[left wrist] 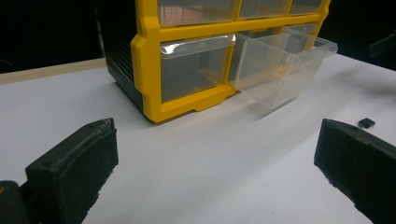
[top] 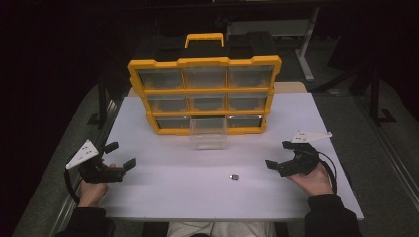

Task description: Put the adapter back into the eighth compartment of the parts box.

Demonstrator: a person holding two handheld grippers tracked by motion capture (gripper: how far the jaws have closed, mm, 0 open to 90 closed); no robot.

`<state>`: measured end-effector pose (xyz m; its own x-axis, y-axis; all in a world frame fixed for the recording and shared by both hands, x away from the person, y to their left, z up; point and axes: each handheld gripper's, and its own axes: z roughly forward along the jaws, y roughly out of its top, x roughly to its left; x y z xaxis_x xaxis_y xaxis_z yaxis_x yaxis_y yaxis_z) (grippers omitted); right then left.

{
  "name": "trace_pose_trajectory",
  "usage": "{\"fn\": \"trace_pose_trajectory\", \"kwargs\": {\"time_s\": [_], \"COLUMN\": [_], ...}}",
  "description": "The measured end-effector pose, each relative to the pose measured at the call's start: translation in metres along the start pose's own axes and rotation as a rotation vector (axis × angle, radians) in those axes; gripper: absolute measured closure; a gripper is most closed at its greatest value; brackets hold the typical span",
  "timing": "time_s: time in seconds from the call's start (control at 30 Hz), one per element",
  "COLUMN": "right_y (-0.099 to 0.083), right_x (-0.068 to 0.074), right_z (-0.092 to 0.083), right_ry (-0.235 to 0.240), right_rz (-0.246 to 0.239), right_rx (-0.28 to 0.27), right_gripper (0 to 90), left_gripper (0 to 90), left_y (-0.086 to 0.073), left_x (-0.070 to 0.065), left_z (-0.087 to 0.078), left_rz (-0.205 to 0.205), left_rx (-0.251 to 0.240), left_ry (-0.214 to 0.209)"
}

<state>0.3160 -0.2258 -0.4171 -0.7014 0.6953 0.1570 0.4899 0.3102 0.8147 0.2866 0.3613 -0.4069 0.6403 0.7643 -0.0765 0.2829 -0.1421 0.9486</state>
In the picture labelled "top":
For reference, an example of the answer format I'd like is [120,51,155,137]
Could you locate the person's legs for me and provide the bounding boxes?
[166,221,278,237]

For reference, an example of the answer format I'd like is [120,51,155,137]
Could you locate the yellow organizer cabinet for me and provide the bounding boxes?
[127,32,283,136]

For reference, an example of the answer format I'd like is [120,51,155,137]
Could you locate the clear plastic drawer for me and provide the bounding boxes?
[188,115,229,151]

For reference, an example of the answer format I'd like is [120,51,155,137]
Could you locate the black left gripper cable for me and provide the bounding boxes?
[63,169,82,205]

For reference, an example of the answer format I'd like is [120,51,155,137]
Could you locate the black metal stand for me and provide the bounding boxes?
[87,70,132,126]
[368,63,398,127]

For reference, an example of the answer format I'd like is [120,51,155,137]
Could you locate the aluminium rail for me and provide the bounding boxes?
[354,95,419,213]
[48,98,124,237]

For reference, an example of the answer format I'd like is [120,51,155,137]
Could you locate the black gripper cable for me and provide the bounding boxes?
[315,150,339,196]
[63,169,82,205]

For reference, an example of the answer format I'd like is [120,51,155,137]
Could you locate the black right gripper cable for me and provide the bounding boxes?
[315,150,339,196]

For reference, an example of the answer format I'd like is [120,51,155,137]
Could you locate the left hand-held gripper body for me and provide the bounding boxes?
[64,139,126,185]

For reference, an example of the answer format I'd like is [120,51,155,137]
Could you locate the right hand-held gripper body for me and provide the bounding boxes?
[278,131,333,178]

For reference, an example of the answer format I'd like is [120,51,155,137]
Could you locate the person's left hand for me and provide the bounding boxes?
[77,180,111,208]

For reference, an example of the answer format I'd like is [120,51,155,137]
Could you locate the white desk with legs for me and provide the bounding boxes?
[226,6,321,83]

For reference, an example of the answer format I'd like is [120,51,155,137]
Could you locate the person's right hand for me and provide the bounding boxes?
[286,163,334,198]

